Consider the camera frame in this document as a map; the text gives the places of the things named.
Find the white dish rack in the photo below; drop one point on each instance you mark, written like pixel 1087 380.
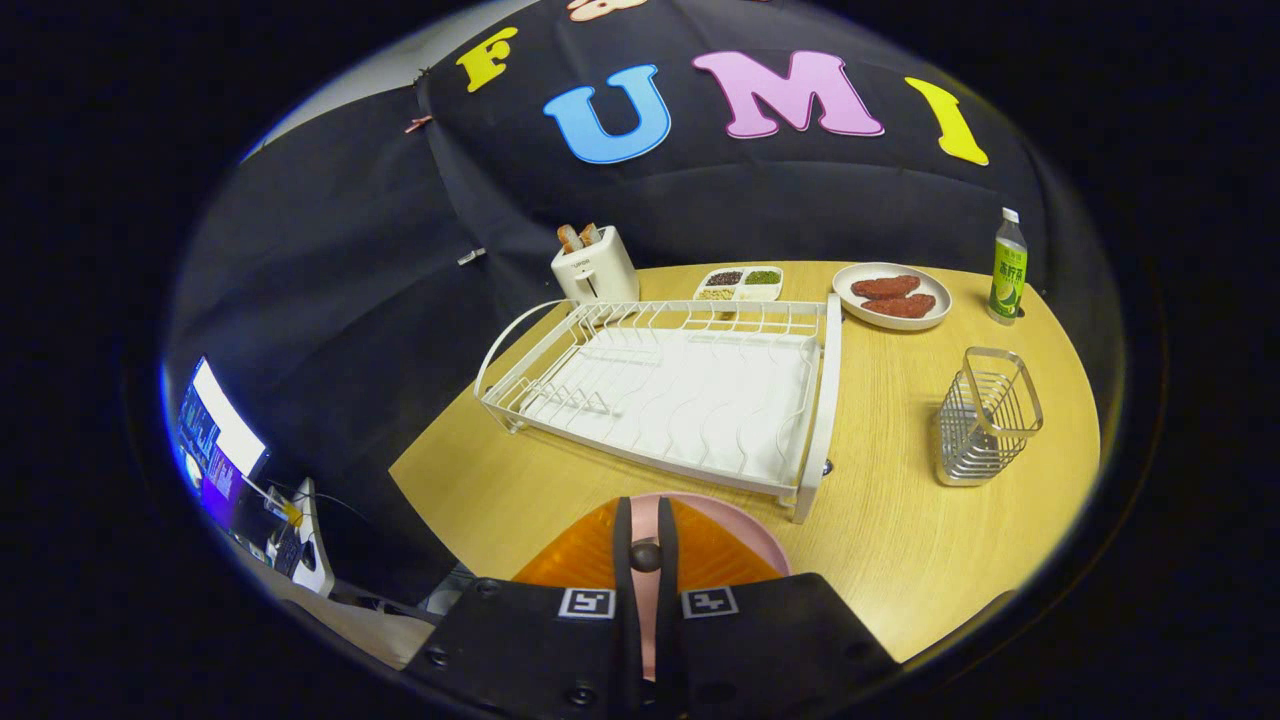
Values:
pixel 700 410

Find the pink plate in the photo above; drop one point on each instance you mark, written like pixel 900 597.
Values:
pixel 648 625

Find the pink cloth clip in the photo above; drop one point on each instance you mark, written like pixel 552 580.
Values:
pixel 418 124

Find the computer monitor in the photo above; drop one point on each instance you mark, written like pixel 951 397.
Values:
pixel 225 430

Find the white cloth clip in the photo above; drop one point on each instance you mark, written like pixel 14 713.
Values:
pixel 471 256

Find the white oval dish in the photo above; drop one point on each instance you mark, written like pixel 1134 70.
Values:
pixel 845 300

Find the white toaster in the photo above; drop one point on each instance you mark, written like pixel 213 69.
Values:
pixel 595 275

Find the green label drink bottle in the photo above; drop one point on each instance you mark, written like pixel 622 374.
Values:
pixel 1008 275

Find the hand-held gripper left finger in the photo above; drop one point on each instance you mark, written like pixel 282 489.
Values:
pixel 625 620

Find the black backdrop cloth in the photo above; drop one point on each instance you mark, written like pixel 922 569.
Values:
pixel 800 200

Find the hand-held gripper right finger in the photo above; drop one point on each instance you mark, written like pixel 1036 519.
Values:
pixel 668 640

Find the toasted bread slice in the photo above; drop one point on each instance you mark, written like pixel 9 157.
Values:
pixel 570 238
pixel 591 234

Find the white divided seed tray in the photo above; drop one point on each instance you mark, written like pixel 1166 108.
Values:
pixel 740 292

